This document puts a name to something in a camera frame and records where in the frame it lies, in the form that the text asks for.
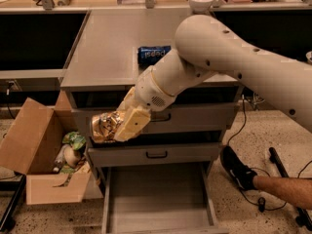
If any black stand leg left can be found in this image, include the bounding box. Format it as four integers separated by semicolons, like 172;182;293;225
0;174;26;233

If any bare human leg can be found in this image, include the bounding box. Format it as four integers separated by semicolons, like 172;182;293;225
253;175;312;210

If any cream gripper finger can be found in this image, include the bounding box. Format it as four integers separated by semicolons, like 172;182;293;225
117;87;136;111
114;106;151;142

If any crushed orange gold can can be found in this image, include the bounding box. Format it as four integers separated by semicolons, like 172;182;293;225
90;111;125;143

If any green snack bag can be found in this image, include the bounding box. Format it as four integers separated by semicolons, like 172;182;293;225
62;132;86;151

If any open cardboard box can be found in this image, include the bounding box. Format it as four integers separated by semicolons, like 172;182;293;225
0;92;102;205

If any white bowl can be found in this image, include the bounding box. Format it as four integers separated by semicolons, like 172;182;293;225
188;0;214;14

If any blue pepsi can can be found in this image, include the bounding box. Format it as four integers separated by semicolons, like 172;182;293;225
137;46;171;65

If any black shoe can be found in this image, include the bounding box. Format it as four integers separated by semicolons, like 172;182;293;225
220;145;256;191

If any top grey drawer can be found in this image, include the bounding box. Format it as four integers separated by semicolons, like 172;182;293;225
71;102;240;137

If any middle grey drawer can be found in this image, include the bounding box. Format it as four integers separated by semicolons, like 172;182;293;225
87;142;220;168

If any clear plastic bottle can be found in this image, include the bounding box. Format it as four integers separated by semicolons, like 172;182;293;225
53;144;69;173

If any grey drawer cabinet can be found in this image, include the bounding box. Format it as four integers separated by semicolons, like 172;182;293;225
59;7;252;168

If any grey drawer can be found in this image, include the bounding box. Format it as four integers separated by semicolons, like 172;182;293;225
101;163;229;234
87;142;220;168
71;102;240;137

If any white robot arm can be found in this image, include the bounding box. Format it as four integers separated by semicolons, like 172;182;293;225
114;15;312;141

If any black cable on floor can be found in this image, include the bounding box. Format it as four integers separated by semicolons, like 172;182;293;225
225;95;312;213

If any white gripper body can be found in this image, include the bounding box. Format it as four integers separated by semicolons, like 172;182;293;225
135;65;176;111

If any black metal floor bar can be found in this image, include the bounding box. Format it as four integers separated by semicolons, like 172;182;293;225
269;147;312;231

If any bottom grey drawer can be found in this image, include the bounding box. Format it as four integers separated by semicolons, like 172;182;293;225
101;163;229;234

